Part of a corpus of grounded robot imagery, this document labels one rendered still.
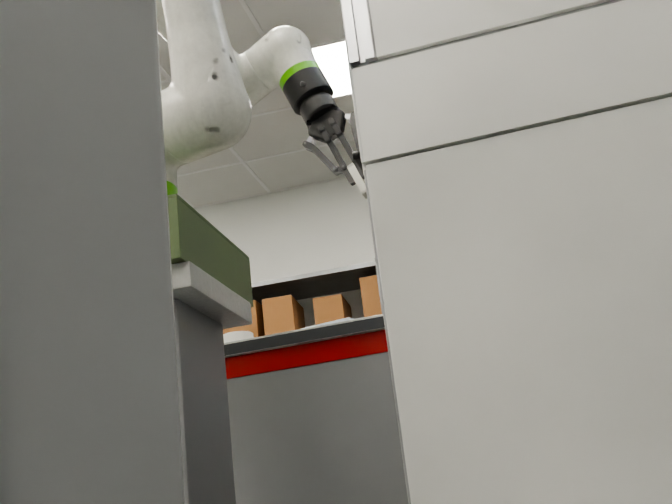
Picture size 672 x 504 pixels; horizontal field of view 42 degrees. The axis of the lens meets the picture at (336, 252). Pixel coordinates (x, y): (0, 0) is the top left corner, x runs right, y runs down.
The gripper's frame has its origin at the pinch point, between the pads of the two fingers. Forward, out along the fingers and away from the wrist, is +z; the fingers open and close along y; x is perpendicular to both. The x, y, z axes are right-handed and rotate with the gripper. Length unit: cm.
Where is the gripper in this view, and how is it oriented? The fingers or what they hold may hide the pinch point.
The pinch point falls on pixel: (359, 180)
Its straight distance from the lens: 172.5
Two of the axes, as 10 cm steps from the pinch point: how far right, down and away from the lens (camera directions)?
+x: -2.8, -2.6, -9.2
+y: -8.5, 5.1, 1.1
